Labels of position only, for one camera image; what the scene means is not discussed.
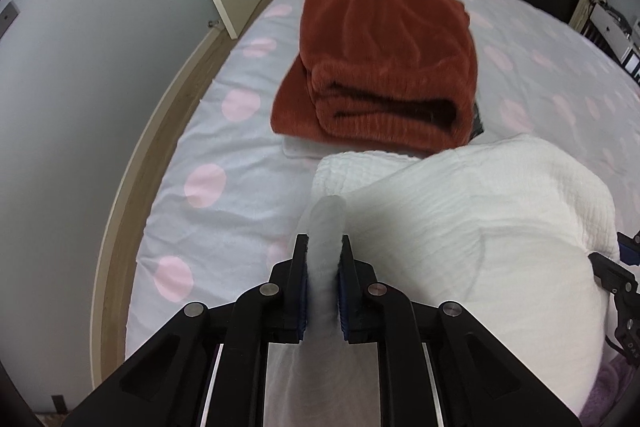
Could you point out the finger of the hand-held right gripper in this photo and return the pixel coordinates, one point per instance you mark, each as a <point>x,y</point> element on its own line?
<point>630,249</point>

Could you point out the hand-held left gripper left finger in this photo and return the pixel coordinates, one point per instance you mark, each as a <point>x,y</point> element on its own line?
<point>301,297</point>

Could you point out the cream slatted rack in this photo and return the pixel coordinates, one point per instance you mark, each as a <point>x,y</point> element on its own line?
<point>580,17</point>

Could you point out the rust orange folded sweater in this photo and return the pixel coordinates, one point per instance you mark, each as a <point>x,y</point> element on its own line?
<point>390,47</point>

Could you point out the white crinkle cotton garment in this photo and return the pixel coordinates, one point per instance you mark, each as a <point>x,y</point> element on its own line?
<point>475,232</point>

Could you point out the bed with pink-dotted grey sheet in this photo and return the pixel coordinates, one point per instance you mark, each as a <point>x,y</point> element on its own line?
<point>225,217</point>

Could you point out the black folded garment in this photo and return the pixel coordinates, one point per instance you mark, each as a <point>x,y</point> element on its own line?
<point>477,122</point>

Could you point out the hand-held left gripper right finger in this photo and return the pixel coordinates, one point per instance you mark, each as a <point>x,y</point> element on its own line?
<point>342,302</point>

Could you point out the white nightstand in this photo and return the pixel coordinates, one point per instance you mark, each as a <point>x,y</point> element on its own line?
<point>612,29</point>

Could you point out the stack of folded clothes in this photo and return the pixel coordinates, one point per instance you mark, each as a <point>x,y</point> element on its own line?
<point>300,148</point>

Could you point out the purple fleece cloth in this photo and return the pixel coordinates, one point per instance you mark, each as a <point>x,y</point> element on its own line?
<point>607,382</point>

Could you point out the metal door stopper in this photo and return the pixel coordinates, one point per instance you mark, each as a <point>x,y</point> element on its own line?
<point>215,24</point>

